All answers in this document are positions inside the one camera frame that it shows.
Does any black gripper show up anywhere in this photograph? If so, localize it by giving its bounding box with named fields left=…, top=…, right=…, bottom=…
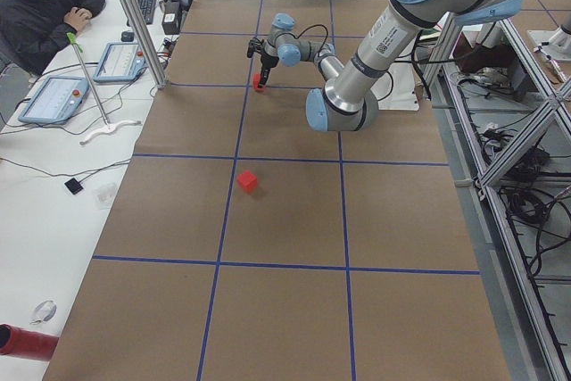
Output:
left=258, top=49, right=279, bottom=87

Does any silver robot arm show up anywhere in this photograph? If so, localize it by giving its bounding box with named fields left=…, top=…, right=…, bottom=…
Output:
left=246, top=0, right=523, bottom=132

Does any red cube far side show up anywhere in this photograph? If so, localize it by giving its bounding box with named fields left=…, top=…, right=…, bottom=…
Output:
left=236, top=170, right=258, bottom=194

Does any black box white label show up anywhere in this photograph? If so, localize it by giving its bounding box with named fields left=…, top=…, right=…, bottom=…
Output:
left=161, top=1, right=181, bottom=36

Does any far teach pendant tablet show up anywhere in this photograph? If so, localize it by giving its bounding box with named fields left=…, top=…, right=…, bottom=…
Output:
left=93, top=42, right=146, bottom=84

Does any teach pendant tablet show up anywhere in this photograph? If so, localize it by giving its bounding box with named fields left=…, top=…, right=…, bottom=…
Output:
left=18, top=76, right=89, bottom=125
left=93, top=42, right=146, bottom=84

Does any metal rod green tip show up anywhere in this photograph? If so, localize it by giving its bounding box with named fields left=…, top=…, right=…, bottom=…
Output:
left=66, top=32, right=142, bottom=146

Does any brown paper table mat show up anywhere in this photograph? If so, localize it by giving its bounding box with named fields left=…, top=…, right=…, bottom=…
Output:
left=42, top=0, right=571, bottom=381

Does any near teach pendant tablet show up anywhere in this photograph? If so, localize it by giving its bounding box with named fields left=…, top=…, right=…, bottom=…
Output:
left=18, top=76, right=89, bottom=125

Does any seated person dark jacket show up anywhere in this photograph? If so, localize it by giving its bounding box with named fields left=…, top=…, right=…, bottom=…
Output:
left=1, top=0, right=106, bottom=76

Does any red cylinder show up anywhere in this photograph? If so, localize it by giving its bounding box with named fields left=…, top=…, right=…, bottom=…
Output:
left=1, top=324, right=59, bottom=361

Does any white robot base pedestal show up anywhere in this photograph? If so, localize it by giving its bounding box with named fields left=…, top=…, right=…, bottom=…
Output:
left=377, top=19, right=503, bottom=112

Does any aluminium frame post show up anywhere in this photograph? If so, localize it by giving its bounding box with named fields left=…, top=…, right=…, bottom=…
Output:
left=120, top=0, right=168, bottom=89

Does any aluminium side frame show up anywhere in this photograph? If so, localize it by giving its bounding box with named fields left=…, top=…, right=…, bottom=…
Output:
left=425, top=10, right=570, bottom=380

